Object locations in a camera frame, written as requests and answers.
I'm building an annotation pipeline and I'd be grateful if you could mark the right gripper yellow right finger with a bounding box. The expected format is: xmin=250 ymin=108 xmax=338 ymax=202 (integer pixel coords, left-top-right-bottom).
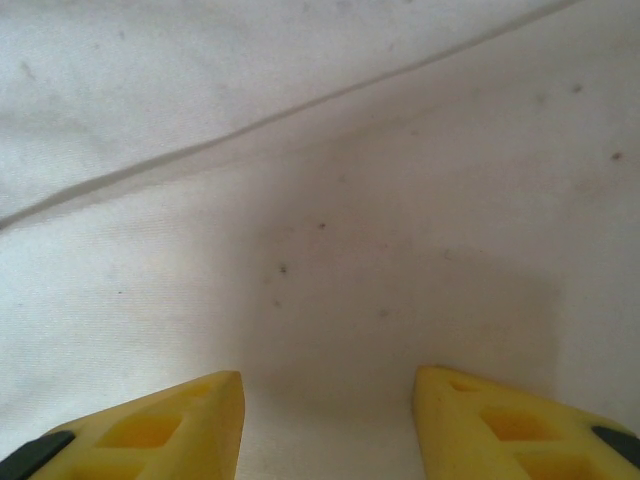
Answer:
xmin=411 ymin=365 xmax=640 ymax=480

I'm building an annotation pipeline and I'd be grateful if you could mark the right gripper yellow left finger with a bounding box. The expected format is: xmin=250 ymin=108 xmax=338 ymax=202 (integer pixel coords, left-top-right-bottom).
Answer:
xmin=0 ymin=369 xmax=246 ymax=480

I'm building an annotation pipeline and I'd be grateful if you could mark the white t-shirt with robot print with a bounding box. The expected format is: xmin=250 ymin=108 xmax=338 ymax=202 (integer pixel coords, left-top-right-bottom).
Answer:
xmin=0 ymin=0 xmax=640 ymax=480

